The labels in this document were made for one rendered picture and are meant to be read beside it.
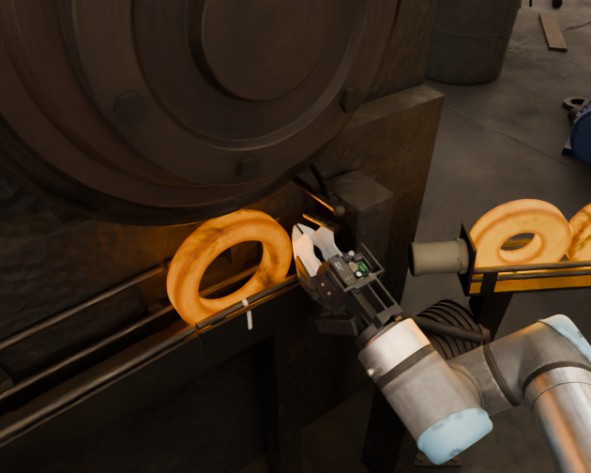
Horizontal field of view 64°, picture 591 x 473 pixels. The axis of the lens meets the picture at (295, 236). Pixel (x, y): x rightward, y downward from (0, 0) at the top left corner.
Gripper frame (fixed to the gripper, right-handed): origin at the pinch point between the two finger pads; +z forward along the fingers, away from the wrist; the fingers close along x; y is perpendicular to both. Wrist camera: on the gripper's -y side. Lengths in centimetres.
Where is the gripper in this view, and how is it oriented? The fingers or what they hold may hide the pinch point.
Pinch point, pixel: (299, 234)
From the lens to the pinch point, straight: 74.3
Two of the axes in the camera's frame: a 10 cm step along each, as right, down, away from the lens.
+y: 1.8, -5.6, -8.1
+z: -5.4, -7.4, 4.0
